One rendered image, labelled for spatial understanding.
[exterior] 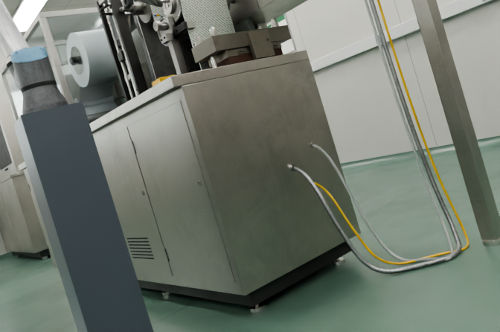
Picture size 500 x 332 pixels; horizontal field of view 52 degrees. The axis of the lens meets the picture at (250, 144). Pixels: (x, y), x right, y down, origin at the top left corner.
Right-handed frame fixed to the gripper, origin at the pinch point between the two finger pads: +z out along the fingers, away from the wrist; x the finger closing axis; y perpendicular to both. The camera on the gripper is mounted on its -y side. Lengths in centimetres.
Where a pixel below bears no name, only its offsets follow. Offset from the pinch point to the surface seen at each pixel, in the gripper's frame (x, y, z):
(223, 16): -6.9, 8.8, 25.8
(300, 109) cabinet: -33, -26, 60
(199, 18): -6.9, 0.8, 15.8
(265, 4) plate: -21.1, 16.5, 36.4
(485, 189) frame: -84, -44, 111
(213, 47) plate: -26.0, -19.2, 18.7
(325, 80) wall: 180, 150, 229
